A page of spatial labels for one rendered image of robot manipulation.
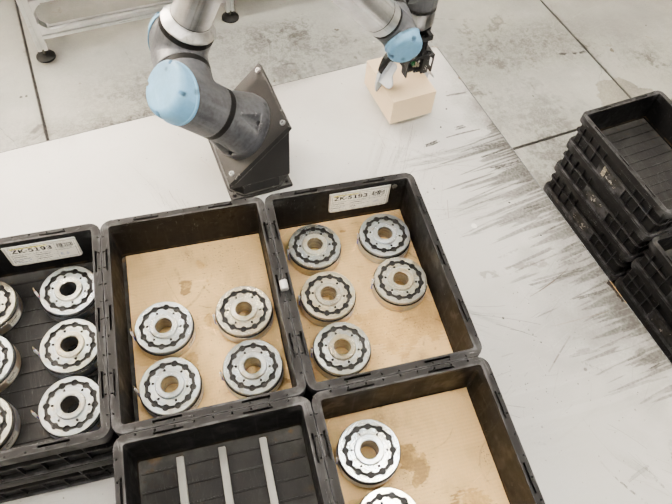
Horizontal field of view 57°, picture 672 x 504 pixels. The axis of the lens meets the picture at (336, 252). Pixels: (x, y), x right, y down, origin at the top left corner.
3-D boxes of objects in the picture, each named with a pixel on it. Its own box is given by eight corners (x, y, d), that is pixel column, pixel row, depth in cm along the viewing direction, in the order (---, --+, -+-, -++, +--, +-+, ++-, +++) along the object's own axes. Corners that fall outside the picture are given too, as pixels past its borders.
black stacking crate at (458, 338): (266, 231, 127) (264, 197, 118) (402, 207, 132) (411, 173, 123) (308, 415, 107) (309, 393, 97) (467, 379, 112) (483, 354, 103)
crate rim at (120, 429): (102, 229, 114) (99, 221, 112) (263, 202, 119) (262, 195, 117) (115, 441, 94) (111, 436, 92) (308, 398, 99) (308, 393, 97)
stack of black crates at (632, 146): (531, 204, 220) (580, 112, 182) (599, 181, 227) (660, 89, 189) (597, 296, 201) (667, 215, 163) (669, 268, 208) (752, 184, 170)
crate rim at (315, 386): (263, 202, 119) (262, 195, 117) (410, 178, 124) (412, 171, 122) (308, 398, 99) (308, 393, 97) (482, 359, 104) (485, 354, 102)
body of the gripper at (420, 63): (403, 80, 148) (411, 39, 138) (388, 57, 152) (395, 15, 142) (431, 73, 150) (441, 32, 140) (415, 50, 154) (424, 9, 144)
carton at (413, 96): (364, 83, 166) (367, 60, 159) (404, 73, 169) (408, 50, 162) (389, 124, 158) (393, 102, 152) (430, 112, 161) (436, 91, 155)
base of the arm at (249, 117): (215, 127, 146) (181, 112, 138) (256, 82, 140) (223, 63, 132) (235, 173, 138) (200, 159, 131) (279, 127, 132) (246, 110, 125)
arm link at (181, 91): (198, 149, 132) (145, 127, 121) (188, 100, 137) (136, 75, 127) (236, 117, 126) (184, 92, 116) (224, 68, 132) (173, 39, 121)
